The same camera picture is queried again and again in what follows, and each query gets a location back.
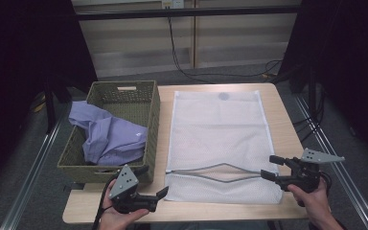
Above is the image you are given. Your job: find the white wall outlet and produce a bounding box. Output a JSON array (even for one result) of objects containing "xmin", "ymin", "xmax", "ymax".
[{"xmin": 161, "ymin": 0, "xmax": 185, "ymax": 10}]

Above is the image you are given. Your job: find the metal floor rail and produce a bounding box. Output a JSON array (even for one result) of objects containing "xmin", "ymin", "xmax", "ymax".
[
  {"xmin": 294, "ymin": 95, "xmax": 368, "ymax": 230},
  {"xmin": 0, "ymin": 104, "xmax": 72, "ymax": 230}
]

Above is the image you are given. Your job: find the metal table bracket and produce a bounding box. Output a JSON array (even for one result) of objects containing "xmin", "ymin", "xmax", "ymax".
[{"xmin": 63, "ymin": 182, "xmax": 86, "ymax": 194}]

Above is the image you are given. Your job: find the black curtain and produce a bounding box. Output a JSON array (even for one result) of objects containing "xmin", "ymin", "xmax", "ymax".
[
  {"xmin": 0, "ymin": 0, "xmax": 99, "ymax": 193},
  {"xmin": 277, "ymin": 0, "xmax": 368, "ymax": 167}
]

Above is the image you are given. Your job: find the right hand-held gripper cable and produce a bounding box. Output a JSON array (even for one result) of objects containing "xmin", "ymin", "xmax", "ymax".
[{"xmin": 319, "ymin": 172, "xmax": 334, "ymax": 190}]

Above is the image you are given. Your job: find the long black wall cable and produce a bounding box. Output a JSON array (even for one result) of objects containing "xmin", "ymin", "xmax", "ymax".
[{"xmin": 167, "ymin": 8, "xmax": 284, "ymax": 84}]

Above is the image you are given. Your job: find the person's right hand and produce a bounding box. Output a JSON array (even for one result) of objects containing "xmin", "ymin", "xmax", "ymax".
[{"xmin": 287, "ymin": 178, "xmax": 332, "ymax": 226}]

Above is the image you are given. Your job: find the lavender shirt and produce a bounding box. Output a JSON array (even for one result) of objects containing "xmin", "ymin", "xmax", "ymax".
[{"xmin": 67, "ymin": 100, "xmax": 149, "ymax": 167}]

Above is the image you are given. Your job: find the hand-held gripper cable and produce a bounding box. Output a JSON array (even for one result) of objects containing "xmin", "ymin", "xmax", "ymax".
[
  {"xmin": 91, "ymin": 173, "xmax": 123, "ymax": 230},
  {"xmin": 319, "ymin": 172, "xmax": 334, "ymax": 190}
]

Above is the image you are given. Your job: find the bundle of black floor cables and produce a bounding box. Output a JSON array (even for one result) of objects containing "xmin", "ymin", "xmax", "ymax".
[{"xmin": 291, "ymin": 89, "xmax": 328, "ymax": 144}]

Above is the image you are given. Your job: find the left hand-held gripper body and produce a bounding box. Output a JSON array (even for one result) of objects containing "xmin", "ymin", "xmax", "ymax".
[{"xmin": 108, "ymin": 164, "xmax": 158, "ymax": 215}]

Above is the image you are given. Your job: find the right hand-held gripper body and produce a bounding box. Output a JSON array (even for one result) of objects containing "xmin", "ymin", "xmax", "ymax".
[{"xmin": 276, "ymin": 148, "xmax": 346, "ymax": 195}]

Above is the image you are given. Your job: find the green woven basket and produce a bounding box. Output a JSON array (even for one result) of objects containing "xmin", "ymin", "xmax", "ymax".
[{"xmin": 57, "ymin": 80, "xmax": 161, "ymax": 185}]

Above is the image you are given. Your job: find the black metal stand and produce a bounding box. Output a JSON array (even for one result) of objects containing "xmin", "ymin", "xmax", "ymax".
[{"xmin": 43, "ymin": 80, "xmax": 74, "ymax": 134}]

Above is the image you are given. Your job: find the left hand-held gripper cable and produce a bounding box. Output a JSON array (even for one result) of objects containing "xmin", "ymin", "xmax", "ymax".
[{"xmin": 91, "ymin": 173, "xmax": 123, "ymax": 230}]

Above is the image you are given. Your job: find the black horizontal bar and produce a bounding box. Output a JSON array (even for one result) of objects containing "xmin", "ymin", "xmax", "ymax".
[{"xmin": 76, "ymin": 5, "xmax": 302, "ymax": 22}]

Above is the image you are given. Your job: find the yellow tape strip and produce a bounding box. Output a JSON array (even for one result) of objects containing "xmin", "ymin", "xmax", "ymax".
[{"xmin": 32, "ymin": 95, "xmax": 47, "ymax": 113}]

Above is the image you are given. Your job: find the person's left hand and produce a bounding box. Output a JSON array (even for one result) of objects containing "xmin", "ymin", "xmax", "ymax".
[{"xmin": 99, "ymin": 188, "xmax": 150, "ymax": 230}]

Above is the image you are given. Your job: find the white mesh laundry bag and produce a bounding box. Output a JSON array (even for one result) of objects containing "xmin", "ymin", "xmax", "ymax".
[{"xmin": 164, "ymin": 89, "xmax": 284, "ymax": 205}]

